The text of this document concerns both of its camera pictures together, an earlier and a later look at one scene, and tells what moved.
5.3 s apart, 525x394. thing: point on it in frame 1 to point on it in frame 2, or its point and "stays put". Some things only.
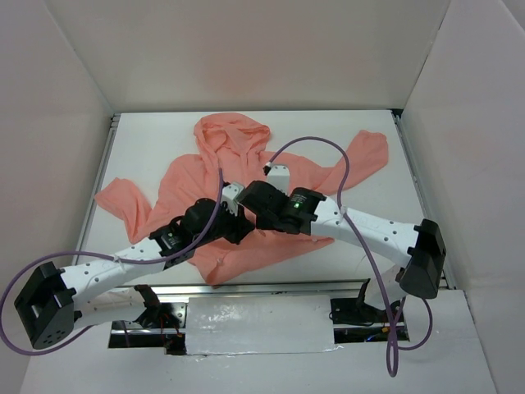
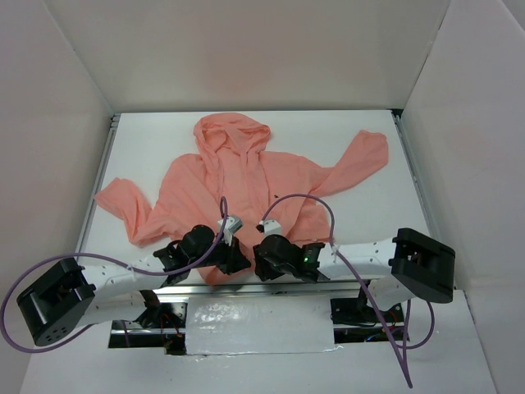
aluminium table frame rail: (91, 206) stays put
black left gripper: (239, 229) to (235, 254)
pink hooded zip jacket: (231, 149) stays put
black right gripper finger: (266, 222) to (266, 272)
